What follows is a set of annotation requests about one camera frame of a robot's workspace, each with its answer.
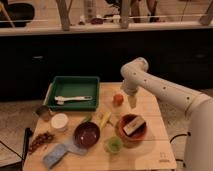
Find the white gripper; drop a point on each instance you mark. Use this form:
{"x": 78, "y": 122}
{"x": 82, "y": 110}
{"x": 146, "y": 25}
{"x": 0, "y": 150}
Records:
{"x": 130, "y": 90}

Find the orange-red apple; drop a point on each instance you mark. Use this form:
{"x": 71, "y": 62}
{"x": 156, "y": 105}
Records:
{"x": 118, "y": 99}

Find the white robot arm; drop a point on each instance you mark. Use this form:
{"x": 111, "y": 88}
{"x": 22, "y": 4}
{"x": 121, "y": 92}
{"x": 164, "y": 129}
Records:
{"x": 198, "y": 106}

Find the wooden block brush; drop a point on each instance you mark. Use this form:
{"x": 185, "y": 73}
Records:
{"x": 133, "y": 125}

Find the yellow banana toy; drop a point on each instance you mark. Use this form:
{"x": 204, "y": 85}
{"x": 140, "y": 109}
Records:
{"x": 104, "y": 120}

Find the green vegetable toy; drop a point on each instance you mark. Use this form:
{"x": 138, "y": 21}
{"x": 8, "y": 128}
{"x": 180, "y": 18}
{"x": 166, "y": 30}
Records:
{"x": 87, "y": 119}

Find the orange terracotta bowl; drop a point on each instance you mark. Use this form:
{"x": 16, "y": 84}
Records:
{"x": 133, "y": 140}

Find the green plastic cup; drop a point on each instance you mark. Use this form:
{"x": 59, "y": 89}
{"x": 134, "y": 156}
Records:
{"x": 113, "y": 145}

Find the dark red bowl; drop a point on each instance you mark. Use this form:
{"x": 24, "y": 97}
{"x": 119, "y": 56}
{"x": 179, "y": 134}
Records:
{"x": 86, "y": 135}

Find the green plastic tray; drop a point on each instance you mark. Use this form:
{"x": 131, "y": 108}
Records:
{"x": 71, "y": 86}

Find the white spatula utensil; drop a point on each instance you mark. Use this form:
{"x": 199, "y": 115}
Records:
{"x": 61, "y": 99}

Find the white round container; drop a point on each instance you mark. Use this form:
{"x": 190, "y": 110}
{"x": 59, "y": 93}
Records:
{"x": 59, "y": 122}

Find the blue-grey cloth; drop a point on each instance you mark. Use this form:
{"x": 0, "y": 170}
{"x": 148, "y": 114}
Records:
{"x": 73, "y": 148}

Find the small metal cup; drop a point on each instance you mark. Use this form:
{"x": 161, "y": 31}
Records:
{"x": 44, "y": 113}

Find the red grapes bunch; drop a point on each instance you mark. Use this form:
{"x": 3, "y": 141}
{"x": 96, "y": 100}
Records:
{"x": 40, "y": 140}

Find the black table leg bracket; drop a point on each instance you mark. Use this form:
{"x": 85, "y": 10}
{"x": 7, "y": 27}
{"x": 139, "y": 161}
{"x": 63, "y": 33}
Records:
{"x": 27, "y": 135}

